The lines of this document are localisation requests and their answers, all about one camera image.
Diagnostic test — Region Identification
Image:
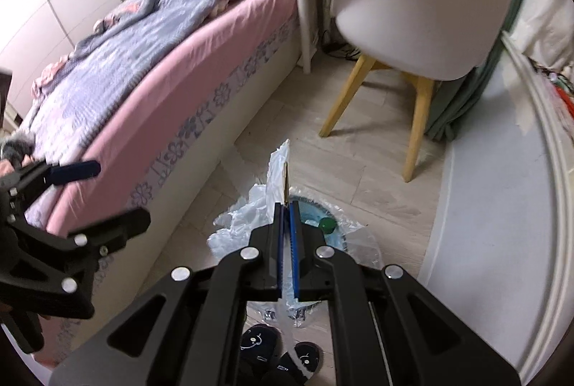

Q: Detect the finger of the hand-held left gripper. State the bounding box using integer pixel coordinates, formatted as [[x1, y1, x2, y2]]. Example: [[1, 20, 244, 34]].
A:
[[0, 207, 151, 319], [9, 159, 102, 213]]

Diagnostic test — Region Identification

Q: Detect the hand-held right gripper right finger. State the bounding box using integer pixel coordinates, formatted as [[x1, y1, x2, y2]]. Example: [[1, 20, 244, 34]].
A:
[[289, 202, 523, 386]]

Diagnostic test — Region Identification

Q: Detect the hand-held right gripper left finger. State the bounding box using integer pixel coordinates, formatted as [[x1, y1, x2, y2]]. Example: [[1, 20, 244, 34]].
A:
[[48, 202, 286, 386]]

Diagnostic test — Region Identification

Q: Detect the white crinkled plastic wrapper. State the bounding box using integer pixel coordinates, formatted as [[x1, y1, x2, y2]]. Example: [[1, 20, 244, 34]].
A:
[[268, 139, 292, 207]]

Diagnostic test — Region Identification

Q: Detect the grey furry plush item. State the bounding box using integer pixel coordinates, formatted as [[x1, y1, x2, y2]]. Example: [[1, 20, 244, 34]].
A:
[[0, 132, 37, 166]]

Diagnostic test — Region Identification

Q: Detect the bed with pink sheet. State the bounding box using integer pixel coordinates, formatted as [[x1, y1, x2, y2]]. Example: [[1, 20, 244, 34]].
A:
[[20, 0, 301, 369]]

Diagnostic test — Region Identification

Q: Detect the dark navy slipper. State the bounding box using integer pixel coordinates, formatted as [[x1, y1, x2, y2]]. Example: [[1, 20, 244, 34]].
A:
[[240, 323, 283, 386], [278, 343, 321, 384]]

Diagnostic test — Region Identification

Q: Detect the purple grey patterned blanket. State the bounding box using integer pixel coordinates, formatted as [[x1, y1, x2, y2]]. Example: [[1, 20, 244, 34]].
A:
[[31, 0, 258, 154]]

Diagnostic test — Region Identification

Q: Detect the green curtain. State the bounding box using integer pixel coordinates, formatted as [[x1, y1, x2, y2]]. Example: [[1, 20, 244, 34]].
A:
[[424, 0, 534, 140]]

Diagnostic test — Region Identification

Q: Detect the white curtain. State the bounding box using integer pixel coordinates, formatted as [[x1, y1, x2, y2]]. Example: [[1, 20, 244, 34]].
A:
[[511, 0, 574, 70]]

